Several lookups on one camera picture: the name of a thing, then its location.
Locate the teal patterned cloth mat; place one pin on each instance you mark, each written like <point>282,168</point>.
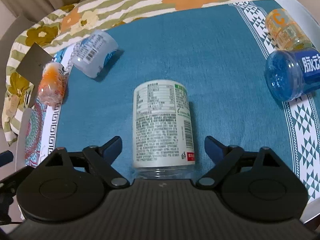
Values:
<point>175,79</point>

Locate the floral striped quilt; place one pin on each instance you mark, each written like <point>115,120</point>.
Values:
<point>70,24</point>

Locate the white label clear plastic cup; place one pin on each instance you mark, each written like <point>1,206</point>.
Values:
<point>163,146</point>

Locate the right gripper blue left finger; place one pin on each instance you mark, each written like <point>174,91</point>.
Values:
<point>112,149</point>

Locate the white blue label cup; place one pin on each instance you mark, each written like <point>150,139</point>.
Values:
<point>94,52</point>

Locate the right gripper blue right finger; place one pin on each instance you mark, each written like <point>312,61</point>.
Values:
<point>214,149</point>

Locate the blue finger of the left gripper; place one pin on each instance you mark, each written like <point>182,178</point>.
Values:
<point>6,157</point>

